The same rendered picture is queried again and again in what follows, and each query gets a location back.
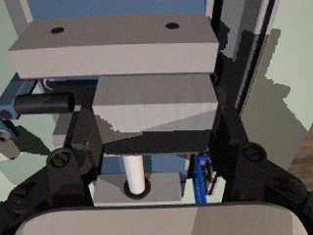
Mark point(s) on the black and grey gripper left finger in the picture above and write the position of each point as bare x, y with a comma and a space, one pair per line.
66, 175

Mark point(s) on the dark grey metal block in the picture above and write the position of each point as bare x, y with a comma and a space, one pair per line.
146, 114

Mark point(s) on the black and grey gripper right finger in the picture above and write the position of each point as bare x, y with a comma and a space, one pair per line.
249, 175

